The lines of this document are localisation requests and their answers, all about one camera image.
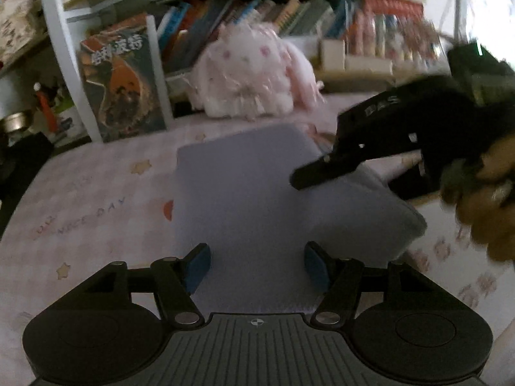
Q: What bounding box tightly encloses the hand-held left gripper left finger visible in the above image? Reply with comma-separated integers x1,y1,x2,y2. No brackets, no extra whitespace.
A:
74,243,212,327

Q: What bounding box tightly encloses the black bag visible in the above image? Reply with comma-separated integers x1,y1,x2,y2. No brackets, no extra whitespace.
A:
0,133,55,238

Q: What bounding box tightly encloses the large orange cover book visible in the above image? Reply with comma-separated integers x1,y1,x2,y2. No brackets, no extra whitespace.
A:
78,14,167,143

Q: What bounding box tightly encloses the grey-blue fleece cloth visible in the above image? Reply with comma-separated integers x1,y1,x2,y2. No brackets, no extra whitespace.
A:
175,123,427,314

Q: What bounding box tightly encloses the pink and white plush toy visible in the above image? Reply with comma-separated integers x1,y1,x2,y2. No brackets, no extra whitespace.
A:
189,24,326,119

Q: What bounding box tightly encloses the red printed box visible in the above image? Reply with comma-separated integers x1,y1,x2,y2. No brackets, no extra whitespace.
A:
364,0,425,21

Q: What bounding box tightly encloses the red figurine bottle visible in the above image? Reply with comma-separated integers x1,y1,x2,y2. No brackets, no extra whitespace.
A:
34,82,57,133

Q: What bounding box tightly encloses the row of colourful books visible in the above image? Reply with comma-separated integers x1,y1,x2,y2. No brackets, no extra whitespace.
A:
155,0,363,73

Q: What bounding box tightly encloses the person's right hand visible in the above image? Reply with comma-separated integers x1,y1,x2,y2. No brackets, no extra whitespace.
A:
440,137,515,262

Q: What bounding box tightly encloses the metal bowl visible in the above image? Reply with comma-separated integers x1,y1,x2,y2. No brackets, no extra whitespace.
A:
0,113,35,133

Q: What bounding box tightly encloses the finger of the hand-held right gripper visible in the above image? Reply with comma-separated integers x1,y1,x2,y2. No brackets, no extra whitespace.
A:
290,155,363,191

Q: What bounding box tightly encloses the white pen box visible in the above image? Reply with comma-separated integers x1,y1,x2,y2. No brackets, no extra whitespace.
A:
320,38,347,71

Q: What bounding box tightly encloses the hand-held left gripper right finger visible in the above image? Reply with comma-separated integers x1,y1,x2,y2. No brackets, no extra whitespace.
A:
304,241,441,327

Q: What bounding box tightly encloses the decorative paper sign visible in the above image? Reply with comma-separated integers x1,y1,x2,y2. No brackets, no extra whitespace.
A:
0,0,37,63

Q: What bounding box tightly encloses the white bookshelf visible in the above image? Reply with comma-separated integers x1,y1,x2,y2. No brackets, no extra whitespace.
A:
36,0,463,143

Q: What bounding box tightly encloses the white pen cup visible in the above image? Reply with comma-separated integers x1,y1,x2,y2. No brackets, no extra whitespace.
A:
54,105,87,137

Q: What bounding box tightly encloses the pink checked desk mat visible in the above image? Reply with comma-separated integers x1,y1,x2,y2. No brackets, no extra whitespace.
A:
0,92,515,386

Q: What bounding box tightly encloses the row of small bottles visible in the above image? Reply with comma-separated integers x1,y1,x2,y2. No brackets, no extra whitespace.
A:
354,10,439,63

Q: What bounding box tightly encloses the white flat box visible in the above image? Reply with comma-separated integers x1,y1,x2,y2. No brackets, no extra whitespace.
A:
345,54,393,75

